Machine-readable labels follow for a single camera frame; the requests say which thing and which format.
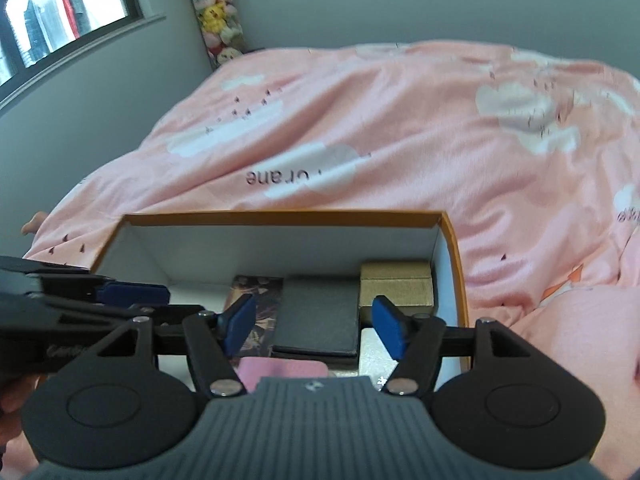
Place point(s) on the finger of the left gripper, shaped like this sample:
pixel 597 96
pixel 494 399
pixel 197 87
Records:
pixel 24 277
pixel 42 313

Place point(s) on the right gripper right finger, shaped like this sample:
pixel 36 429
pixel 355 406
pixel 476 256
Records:
pixel 414 343

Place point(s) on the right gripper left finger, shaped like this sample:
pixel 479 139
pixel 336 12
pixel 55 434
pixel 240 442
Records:
pixel 212 340

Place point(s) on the pink wallet case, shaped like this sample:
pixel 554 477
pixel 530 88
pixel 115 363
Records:
pixel 258 367

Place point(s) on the white glasses case box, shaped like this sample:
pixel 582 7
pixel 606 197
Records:
pixel 374 360

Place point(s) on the brown small cardboard box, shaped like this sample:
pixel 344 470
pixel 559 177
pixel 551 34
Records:
pixel 407 284

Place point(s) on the dark picture card box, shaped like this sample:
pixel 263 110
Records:
pixel 267 293

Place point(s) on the dark grey box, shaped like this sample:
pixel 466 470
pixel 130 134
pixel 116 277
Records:
pixel 318 319

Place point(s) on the person left hand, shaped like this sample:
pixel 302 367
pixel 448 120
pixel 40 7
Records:
pixel 13 396

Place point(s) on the orange cardboard box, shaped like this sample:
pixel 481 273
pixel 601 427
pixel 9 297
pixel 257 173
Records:
pixel 198 255

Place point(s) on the pink patterned duvet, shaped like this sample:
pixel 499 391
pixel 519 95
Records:
pixel 534 159

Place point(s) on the plush toy storage tube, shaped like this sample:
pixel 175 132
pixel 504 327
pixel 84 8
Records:
pixel 220 29

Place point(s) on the window with dark frame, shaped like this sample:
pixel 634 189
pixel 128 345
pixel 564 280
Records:
pixel 39 36

